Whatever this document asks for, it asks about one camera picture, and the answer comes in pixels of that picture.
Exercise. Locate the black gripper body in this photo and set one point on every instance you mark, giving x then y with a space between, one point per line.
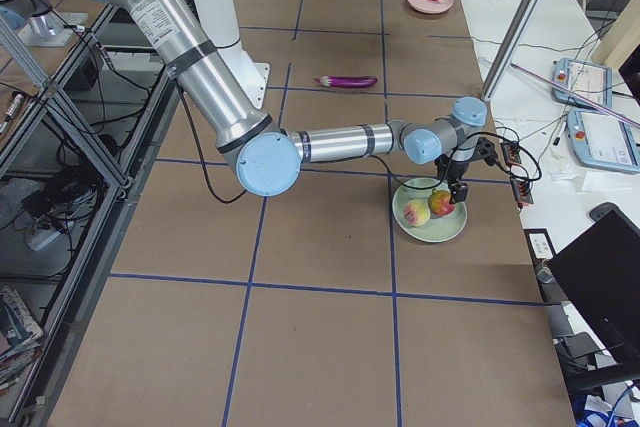
450 171

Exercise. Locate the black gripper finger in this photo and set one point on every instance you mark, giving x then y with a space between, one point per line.
458 191

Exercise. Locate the red yellow pomegranate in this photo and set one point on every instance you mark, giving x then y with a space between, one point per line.
440 203

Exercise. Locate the green pink peach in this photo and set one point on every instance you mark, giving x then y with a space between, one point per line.
416 212

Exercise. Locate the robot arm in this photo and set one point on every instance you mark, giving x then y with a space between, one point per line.
202 51

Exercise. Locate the pink plate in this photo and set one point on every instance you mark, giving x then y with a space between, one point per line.
429 7

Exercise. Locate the green plate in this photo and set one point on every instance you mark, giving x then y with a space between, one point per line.
437 229

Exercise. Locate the purple eggplant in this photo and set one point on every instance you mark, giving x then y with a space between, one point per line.
342 82

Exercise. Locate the lower teach pendant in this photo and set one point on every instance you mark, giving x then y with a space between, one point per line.
600 141

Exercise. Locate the teach pendant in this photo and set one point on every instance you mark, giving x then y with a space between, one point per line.
594 81
600 141

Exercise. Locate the black computer mouse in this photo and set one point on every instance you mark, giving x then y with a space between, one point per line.
600 211

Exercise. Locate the black monitor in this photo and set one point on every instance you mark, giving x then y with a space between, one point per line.
599 274

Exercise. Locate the upper teach pendant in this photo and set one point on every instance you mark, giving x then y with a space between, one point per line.
594 81

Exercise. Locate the white power strip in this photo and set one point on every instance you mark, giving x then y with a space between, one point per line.
41 238

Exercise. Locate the stack of books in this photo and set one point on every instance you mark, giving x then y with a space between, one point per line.
21 336

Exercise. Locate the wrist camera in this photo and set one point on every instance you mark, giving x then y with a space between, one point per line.
485 151

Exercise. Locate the aluminium frame post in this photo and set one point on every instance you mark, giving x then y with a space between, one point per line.
508 47

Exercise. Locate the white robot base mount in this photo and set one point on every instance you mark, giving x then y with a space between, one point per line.
219 21

